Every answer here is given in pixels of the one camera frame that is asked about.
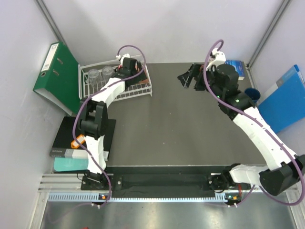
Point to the blue folder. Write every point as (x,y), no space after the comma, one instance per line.
(283,103)

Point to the aluminium frame rail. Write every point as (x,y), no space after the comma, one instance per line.
(60,182)

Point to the clear drinking glass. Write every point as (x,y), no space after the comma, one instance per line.
(107,73)
(94,77)

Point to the grey slotted cable duct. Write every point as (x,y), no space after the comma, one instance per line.
(98,197)

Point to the clear drinking glass right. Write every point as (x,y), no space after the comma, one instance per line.
(107,73)

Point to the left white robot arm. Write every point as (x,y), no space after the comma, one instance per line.
(92,122)

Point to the clear drinking glass left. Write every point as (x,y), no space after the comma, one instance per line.
(94,77)

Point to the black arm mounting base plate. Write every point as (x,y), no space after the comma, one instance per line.
(167,181)

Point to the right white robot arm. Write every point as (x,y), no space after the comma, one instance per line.
(283,169)

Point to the teal notebook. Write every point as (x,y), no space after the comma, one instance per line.
(69,164)

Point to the green lever arch binder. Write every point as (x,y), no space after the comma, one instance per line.
(58,79)

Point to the white wire dish rack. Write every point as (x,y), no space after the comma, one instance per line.
(85,89)

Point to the black book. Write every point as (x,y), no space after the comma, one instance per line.
(64,145)

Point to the dark blue ceramic mug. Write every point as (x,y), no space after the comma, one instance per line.
(253,93)

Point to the blue cover paperback book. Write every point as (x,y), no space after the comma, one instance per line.
(239,67)

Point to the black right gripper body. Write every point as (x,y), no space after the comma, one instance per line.
(198,72)

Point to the pink ceramic mug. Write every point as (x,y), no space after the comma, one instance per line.
(144,81)

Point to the orange tag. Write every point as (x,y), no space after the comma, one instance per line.
(76,143)

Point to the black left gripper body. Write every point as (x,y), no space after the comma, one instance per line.
(140,77)

